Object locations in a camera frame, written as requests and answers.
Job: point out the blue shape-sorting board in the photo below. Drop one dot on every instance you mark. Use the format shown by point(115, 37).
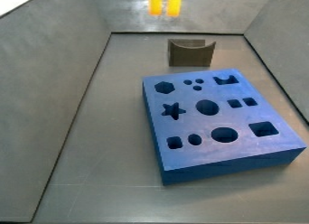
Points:
point(214, 126)

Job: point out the yellow double-square peg object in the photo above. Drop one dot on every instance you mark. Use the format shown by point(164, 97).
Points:
point(167, 7)

